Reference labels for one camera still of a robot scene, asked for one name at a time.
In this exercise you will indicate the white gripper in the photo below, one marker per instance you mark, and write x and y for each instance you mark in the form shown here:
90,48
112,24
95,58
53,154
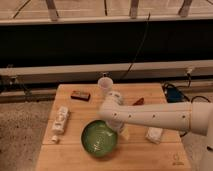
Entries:
120,128

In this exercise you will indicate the green ceramic bowl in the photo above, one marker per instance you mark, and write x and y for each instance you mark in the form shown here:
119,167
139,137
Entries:
98,139

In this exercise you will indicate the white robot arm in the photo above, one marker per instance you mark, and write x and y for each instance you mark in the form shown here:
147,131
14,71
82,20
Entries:
196,117

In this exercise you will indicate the brown sausage-shaped object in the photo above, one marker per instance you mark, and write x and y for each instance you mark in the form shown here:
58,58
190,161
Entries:
139,102

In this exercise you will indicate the white wrapped packet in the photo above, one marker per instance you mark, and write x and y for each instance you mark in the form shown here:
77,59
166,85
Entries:
154,135

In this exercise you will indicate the translucent plastic cup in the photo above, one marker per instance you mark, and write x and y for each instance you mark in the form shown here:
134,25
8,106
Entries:
105,84

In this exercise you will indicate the dark brown rectangular block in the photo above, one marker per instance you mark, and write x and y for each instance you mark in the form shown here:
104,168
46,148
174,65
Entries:
80,95

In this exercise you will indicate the white tube package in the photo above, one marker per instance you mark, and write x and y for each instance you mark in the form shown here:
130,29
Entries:
60,121

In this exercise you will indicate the small white cap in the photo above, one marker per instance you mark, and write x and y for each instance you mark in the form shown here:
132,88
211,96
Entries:
55,139

